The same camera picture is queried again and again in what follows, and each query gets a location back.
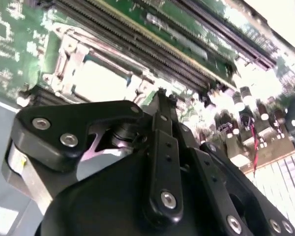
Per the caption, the silver CPU chip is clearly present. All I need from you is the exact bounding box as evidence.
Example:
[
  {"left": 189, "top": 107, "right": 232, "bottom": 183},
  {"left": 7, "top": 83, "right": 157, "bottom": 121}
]
[{"left": 72, "top": 60, "right": 132, "bottom": 101}]

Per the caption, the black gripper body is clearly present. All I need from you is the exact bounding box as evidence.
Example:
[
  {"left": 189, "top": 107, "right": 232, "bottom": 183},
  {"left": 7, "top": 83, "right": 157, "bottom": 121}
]
[{"left": 35, "top": 152, "right": 227, "bottom": 236}]

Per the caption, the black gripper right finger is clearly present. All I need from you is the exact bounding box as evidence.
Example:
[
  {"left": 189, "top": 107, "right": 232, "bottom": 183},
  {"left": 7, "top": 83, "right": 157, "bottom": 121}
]
[{"left": 168, "top": 94, "right": 295, "bottom": 236}]

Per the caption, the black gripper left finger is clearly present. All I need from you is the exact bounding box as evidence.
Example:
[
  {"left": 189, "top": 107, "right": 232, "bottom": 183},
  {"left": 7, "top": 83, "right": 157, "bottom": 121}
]
[{"left": 9, "top": 87, "right": 184, "bottom": 223}]

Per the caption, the silver socket cover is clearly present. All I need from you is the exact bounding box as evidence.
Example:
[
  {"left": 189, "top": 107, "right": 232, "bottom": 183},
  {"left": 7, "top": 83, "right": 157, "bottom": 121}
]
[{"left": 43, "top": 23, "right": 158, "bottom": 104}]

